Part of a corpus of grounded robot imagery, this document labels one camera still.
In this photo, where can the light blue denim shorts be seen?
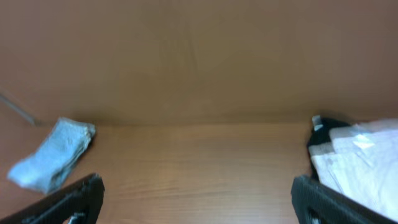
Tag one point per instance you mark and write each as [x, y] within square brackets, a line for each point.
[49, 166]

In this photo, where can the beige trousers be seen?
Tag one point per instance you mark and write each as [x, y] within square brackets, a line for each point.
[364, 165]

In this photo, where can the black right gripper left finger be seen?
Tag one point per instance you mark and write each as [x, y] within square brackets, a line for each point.
[79, 202]

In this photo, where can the black garment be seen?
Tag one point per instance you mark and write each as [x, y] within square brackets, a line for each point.
[319, 142]

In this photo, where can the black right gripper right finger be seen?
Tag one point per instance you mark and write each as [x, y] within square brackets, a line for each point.
[314, 202]

